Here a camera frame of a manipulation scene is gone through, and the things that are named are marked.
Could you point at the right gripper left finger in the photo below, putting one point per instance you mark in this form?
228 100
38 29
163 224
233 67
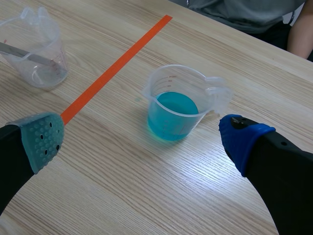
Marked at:
36 139

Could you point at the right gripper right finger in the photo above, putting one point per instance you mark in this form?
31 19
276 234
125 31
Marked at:
274 166

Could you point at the empty clear plastic beaker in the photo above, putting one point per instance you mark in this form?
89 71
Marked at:
36 49

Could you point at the clear beaker with blue liquid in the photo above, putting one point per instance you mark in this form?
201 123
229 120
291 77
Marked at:
179 107

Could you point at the person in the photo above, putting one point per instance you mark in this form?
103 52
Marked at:
256 17

